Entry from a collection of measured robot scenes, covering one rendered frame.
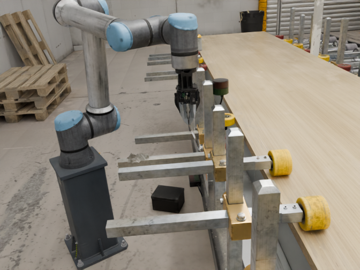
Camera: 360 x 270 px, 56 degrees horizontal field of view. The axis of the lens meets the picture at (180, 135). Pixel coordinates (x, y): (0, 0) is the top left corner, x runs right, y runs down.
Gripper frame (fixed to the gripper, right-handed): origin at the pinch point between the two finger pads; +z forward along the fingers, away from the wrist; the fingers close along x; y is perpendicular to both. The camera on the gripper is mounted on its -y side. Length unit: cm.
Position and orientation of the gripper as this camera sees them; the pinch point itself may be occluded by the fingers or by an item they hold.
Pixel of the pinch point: (188, 120)
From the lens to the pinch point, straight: 123.6
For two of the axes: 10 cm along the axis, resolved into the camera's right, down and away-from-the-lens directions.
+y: 0.5, 4.2, -9.1
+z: 0.6, 9.1, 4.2
